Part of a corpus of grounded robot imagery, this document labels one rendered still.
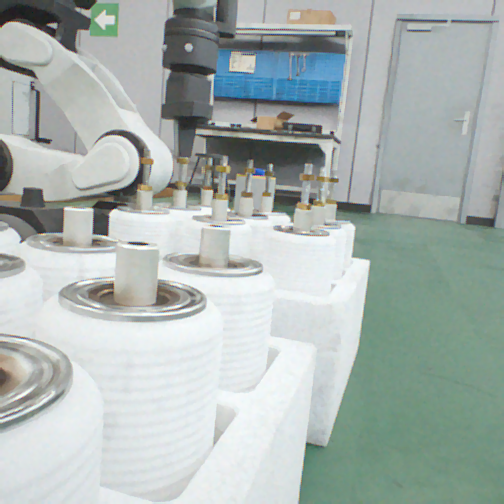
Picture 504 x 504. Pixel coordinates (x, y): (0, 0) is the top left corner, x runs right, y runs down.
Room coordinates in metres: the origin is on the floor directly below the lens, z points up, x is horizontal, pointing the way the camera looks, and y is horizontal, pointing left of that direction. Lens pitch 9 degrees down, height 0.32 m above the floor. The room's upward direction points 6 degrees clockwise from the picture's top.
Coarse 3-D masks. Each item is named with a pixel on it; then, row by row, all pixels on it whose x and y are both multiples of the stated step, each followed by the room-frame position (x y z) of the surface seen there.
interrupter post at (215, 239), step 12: (204, 228) 0.36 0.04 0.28; (216, 228) 0.36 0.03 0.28; (228, 228) 0.36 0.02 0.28; (204, 240) 0.36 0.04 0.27; (216, 240) 0.36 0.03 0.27; (228, 240) 0.36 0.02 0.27; (204, 252) 0.36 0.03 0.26; (216, 252) 0.36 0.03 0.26; (228, 252) 0.37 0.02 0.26; (204, 264) 0.36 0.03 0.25; (216, 264) 0.36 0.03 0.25
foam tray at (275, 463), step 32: (288, 352) 0.39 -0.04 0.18; (288, 384) 0.33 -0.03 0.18; (224, 416) 0.29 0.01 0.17; (256, 416) 0.28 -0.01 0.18; (288, 416) 0.30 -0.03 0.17; (224, 448) 0.24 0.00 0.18; (256, 448) 0.24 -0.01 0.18; (288, 448) 0.32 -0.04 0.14; (192, 480) 0.21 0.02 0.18; (224, 480) 0.21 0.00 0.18; (256, 480) 0.23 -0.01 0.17; (288, 480) 0.34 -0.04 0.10
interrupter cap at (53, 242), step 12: (36, 240) 0.39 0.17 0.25; (48, 240) 0.39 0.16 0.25; (60, 240) 0.41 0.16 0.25; (96, 240) 0.42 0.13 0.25; (108, 240) 0.42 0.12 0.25; (120, 240) 0.42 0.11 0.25; (72, 252) 0.36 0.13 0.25; (84, 252) 0.37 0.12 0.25; (96, 252) 0.37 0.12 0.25; (108, 252) 0.38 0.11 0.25
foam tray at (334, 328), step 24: (360, 264) 0.88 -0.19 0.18; (336, 288) 0.66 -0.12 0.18; (360, 288) 0.78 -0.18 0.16; (288, 312) 0.58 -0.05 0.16; (312, 312) 0.58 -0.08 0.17; (336, 312) 0.57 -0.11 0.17; (360, 312) 0.86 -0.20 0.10; (288, 336) 0.58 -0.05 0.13; (312, 336) 0.57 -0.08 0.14; (336, 336) 0.57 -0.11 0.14; (336, 360) 0.57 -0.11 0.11; (336, 384) 0.59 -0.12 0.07; (312, 408) 0.57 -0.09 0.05; (336, 408) 0.63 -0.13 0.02; (312, 432) 0.57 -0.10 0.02
